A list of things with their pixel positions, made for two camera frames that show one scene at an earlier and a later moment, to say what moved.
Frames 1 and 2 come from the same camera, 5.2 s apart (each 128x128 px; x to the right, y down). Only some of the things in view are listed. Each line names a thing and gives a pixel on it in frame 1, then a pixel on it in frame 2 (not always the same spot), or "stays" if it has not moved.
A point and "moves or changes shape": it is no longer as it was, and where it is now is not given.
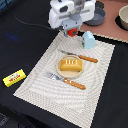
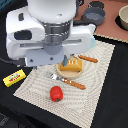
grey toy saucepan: x=99 y=15 stays
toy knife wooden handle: x=85 y=58 stays
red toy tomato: x=72 y=32 moves or changes shape
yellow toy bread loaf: x=71 y=65 stays
